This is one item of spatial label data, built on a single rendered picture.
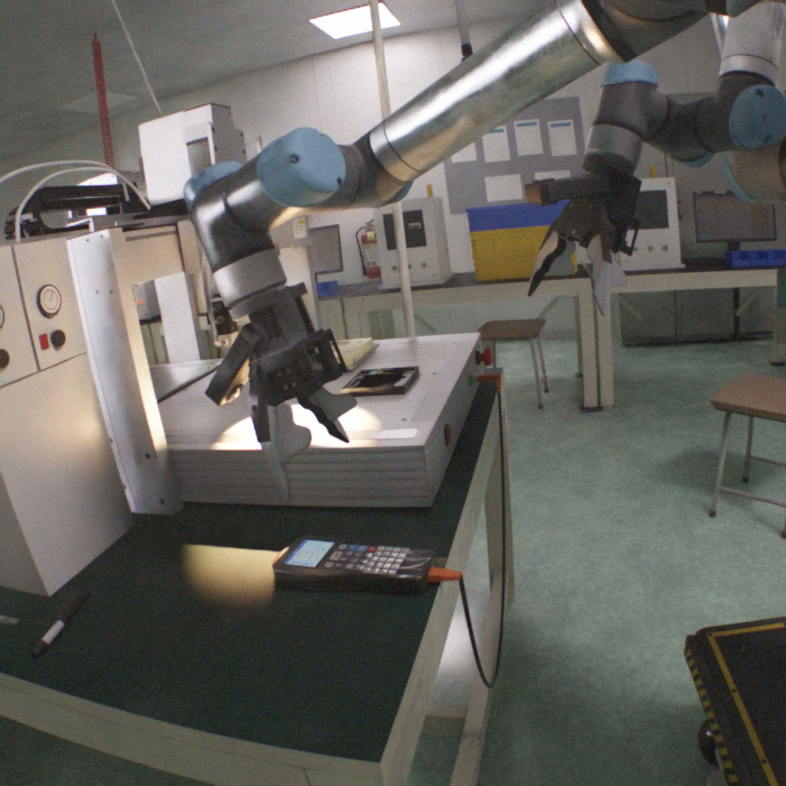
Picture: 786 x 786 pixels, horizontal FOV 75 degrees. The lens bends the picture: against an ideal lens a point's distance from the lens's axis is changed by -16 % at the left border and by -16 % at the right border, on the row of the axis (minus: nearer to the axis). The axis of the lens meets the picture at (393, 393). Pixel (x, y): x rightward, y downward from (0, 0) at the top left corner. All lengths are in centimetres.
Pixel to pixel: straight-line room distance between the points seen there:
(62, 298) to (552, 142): 455
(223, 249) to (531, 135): 457
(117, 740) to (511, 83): 77
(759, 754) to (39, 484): 116
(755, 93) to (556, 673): 138
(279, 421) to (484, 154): 458
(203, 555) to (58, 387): 32
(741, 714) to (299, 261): 142
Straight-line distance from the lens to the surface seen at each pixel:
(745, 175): 105
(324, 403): 71
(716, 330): 494
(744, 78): 82
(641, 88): 85
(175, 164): 109
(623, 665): 167
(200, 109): 107
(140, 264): 98
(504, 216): 342
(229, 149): 107
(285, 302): 63
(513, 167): 508
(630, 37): 55
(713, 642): 128
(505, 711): 155
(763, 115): 79
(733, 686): 120
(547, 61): 56
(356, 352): 128
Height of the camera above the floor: 115
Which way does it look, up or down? 16 degrees down
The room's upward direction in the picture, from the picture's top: 8 degrees counter-clockwise
